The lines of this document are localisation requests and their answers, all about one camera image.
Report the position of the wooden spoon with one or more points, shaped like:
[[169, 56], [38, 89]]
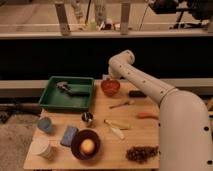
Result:
[[129, 102]]

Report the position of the dark brown grape cluster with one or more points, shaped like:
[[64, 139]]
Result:
[[141, 154]]

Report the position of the green plastic tray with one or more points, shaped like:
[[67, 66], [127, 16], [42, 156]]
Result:
[[54, 100]]

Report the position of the blue small cup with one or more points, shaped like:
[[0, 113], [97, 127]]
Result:
[[45, 125]]

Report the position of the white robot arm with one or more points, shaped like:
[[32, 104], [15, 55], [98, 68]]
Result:
[[185, 141]]

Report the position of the cream spatula utensil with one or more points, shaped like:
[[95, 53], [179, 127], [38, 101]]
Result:
[[117, 127]]

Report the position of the small metal cup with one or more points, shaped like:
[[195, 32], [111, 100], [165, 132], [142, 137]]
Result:
[[87, 118]]

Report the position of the red bowl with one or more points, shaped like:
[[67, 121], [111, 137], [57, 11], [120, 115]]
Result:
[[110, 87]]

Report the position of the black rectangular block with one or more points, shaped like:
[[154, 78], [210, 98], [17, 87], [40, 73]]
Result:
[[136, 94]]

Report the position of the black camera on stand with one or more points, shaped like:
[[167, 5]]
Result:
[[199, 9]]

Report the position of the grey tool in tray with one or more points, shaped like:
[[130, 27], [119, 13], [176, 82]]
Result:
[[64, 87]]

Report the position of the yellow ball in bowl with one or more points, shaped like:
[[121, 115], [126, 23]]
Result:
[[87, 146]]

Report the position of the white paper cup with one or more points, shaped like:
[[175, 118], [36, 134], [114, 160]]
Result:
[[42, 147]]

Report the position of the dark brown bowl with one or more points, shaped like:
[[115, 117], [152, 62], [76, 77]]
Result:
[[78, 139]]

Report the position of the orange carrot toy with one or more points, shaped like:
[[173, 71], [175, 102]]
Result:
[[145, 115]]

